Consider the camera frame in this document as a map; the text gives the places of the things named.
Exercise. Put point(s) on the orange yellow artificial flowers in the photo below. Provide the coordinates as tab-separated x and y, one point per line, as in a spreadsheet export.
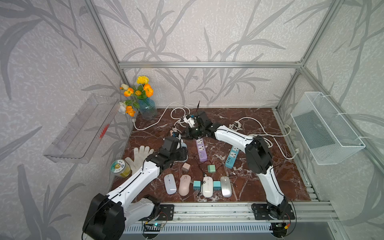
142	91

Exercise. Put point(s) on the teal power strip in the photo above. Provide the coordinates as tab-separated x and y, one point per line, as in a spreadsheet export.
232	157

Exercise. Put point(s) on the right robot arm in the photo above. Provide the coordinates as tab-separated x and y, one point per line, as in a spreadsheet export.
258	156

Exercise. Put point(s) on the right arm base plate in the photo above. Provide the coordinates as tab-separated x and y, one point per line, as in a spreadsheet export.
283	211

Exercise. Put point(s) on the white wire mesh basket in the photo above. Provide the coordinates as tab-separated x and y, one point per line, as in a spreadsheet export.
328	135

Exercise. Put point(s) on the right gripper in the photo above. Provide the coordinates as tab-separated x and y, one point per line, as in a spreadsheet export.
187	133

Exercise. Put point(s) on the clear plastic wall shelf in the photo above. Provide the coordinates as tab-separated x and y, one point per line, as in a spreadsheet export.
79	140

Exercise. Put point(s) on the silver wireless mouse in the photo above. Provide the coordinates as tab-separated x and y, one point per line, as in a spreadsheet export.
226	186

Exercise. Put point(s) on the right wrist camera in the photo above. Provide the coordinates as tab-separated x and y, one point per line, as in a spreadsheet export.
190	121

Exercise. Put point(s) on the pink usb charger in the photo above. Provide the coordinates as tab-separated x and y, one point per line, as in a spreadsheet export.
186	167

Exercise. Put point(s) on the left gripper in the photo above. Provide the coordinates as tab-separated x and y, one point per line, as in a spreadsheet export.
184	156

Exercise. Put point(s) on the lavender white wireless mouse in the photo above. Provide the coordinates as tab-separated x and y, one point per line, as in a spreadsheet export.
170	184

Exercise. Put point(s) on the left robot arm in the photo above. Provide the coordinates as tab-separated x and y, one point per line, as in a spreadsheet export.
110	214

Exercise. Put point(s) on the purple power strip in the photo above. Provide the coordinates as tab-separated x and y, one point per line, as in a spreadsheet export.
201	150

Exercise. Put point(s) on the green usb charger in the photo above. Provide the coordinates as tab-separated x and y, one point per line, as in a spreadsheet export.
211	168

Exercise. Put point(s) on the teal usb charger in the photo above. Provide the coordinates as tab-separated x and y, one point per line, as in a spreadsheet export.
197	185
216	185

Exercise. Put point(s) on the white work glove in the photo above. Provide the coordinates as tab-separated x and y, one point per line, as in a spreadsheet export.
140	154

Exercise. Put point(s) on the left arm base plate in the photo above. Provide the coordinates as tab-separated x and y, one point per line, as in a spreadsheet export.
163	212

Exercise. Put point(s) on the pink wireless mouse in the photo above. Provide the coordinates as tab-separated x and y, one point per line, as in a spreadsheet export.
184	187

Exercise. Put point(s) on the blue glass vase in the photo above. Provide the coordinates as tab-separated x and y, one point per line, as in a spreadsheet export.
148	109

